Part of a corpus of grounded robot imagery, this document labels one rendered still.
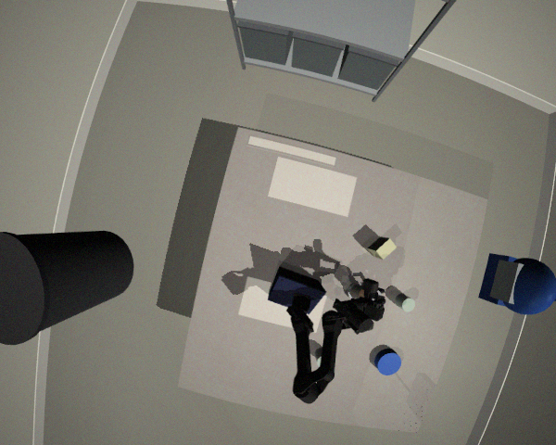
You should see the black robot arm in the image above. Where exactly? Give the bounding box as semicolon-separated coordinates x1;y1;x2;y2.
287;293;385;403

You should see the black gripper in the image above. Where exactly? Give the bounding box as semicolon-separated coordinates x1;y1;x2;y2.
354;278;385;312

